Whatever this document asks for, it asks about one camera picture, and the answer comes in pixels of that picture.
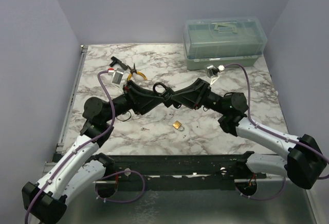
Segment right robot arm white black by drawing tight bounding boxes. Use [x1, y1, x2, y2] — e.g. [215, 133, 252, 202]
[165, 78, 327, 190]

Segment black T-shaped tool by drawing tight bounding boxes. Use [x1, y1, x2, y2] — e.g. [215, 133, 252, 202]
[109, 56, 128, 70]

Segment black padlock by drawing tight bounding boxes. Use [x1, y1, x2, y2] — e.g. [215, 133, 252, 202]
[153, 82, 174, 107]

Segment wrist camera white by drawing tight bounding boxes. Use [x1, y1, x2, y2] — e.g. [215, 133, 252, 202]
[205, 65, 225, 86]
[107, 68, 124, 85]

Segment aluminium side rail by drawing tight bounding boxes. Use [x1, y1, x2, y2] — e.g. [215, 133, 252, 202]
[55, 45, 88, 154]

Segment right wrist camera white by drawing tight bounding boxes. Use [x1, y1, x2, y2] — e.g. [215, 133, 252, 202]
[205, 65, 225, 86]

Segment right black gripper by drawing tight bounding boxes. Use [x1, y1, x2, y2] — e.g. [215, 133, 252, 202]
[170, 78, 228, 116]

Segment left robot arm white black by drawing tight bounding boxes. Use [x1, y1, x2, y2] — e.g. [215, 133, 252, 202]
[22, 81, 165, 223]

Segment yellow handled pliers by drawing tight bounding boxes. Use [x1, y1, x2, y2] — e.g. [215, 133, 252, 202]
[127, 64, 148, 82]

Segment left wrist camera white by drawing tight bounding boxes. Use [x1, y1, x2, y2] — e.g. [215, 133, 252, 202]
[107, 68, 124, 85]

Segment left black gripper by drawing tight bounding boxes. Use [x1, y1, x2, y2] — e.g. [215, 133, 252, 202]
[103, 80, 165, 123]

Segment black front mounting rail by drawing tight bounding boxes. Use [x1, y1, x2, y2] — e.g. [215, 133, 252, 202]
[52, 153, 273, 192]

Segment small brass padlock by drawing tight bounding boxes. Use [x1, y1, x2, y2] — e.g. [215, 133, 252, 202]
[172, 121, 185, 132]

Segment clear lid grey toolbox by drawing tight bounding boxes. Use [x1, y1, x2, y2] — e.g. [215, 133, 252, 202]
[183, 17, 267, 70]

